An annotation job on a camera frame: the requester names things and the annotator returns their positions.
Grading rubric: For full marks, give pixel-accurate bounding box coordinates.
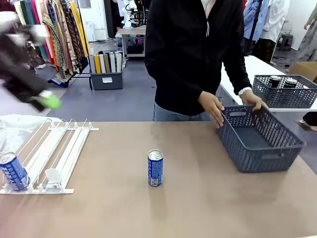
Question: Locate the cardboard box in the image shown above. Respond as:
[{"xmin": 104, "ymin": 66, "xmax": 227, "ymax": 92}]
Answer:
[{"xmin": 289, "ymin": 61, "xmax": 317, "ymax": 84}]

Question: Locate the yellow hanging fabric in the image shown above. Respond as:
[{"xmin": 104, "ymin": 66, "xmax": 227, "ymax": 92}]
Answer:
[{"xmin": 70, "ymin": 0, "xmax": 89, "ymax": 58}]

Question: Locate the person's left hand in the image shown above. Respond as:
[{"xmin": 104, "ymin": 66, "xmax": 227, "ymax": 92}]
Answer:
[{"xmin": 241, "ymin": 90, "xmax": 269, "ymax": 113}]

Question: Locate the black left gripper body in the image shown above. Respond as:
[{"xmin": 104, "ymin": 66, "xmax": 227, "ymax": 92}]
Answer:
[{"xmin": 0, "ymin": 32, "xmax": 49, "ymax": 106}]

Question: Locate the person's right hand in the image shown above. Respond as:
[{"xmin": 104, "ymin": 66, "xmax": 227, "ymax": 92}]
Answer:
[{"xmin": 198, "ymin": 91, "xmax": 225, "ymax": 129}]

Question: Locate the grey plastic basket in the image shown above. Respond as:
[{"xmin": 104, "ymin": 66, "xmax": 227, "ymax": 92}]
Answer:
[{"xmin": 214, "ymin": 105, "xmax": 305, "ymax": 174}]

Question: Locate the brown flat board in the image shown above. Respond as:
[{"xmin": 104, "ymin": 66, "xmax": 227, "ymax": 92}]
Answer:
[{"xmin": 103, "ymin": 53, "xmax": 111, "ymax": 73}]

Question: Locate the grey stool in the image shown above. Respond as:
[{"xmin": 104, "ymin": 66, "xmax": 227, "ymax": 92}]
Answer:
[{"xmin": 276, "ymin": 32, "xmax": 294, "ymax": 52}]

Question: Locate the folded blue fabric pile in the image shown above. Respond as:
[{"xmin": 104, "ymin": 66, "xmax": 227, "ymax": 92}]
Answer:
[{"xmin": 47, "ymin": 71, "xmax": 73, "ymax": 89}]

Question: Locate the blue drink can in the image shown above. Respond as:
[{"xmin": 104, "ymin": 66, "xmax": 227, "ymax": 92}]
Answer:
[
  {"xmin": 0, "ymin": 151, "xmax": 31, "ymax": 191},
  {"xmin": 148, "ymin": 149, "xmax": 164, "ymax": 187}
]

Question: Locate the bystander leg and shoe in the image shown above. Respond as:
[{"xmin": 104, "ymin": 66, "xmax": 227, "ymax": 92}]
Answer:
[{"xmin": 294, "ymin": 111, "xmax": 317, "ymax": 132}]

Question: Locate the black drink can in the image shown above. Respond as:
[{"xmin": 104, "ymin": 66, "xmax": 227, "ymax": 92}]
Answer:
[
  {"xmin": 268, "ymin": 75, "xmax": 282, "ymax": 89},
  {"xmin": 283, "ymin": 77, "xmax": 298, "ymax": 89}
]

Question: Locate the person in black hoodie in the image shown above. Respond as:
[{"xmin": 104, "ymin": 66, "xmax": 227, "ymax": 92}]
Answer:
[{"xmin": 145, "ymin": 0, "xmax": 246, "ymax": 122}]

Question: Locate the dark patterned hanging skirt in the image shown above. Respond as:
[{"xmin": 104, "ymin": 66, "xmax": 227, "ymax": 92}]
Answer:
[{"xmin": 252, "ymin": 38, "xmax": 275, "ymax": 64}]

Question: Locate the grey basket holding cans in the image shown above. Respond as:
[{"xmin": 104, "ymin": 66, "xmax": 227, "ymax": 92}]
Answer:
[{"xmin": 252, "ymin": 74, "xmax": 317, "ymax": 109}]

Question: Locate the white can dispenser rack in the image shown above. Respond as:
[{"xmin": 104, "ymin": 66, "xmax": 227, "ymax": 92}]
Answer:
[{"xmin": 0, "ymin": 118, "xmax": 100, "ymax": 194}]

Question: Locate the person's left forearm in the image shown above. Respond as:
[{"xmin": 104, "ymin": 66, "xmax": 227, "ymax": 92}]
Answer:
[{"xmin": 222, "ymin": 44, "xmax": 253, "ymax": 91}]

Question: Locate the blue hanging shirt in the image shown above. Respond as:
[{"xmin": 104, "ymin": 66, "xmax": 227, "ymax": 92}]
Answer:
[{"xmin": 243, "ymin": 0, "xmax": 269, "ymax": 42}]

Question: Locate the rack of hanging patterned fabrics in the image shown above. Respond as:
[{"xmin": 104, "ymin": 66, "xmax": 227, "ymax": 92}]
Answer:
[{"xmin": 13, "ymin": 0, "xmax": 90, "ymax": 82}]

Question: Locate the background workbench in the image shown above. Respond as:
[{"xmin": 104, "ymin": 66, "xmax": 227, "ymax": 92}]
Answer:
[{"xmin": 115, "ymin": 27, "xmax": 147, "ymax": 60}]

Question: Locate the yellow flat board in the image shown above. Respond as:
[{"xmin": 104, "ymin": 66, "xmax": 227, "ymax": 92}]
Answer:
[{"xmin": 94, "ymin": 55, "xmax": 102, "ymax": 74}]

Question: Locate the white air purifier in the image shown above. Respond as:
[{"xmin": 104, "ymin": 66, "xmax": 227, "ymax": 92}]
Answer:
[{"xmin": 83, "ymin": 21, "xmax": 96, "ymax": 42}]

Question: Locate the white hanging shirt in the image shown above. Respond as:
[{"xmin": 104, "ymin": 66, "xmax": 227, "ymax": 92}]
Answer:
[{"xmin": 260, "ymin": 0, "xmax": 290, "ymax": 43}]

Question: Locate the white side table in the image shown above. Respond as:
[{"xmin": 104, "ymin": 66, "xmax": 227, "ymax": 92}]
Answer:
[{"xmin": 219, "ymin": 55, "xmax": 317, "ymax": 112}]

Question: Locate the white plastic bag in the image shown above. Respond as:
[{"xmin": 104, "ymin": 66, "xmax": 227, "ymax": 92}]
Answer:
[{"xmin": 0, "ymin": 114, "xmax": 64, "ymax": 159}]

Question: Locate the person's right forearm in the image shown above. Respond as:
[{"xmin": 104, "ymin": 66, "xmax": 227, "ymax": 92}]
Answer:
[{"xmin": 155, "ymin": 71, "xmax": 211, "ymax": 105}]

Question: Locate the grey storage bin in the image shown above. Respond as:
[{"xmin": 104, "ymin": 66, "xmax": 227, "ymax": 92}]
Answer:
[{"xmin": 89, "ymin": 70, "xmax": 124, "ymax": 91}]

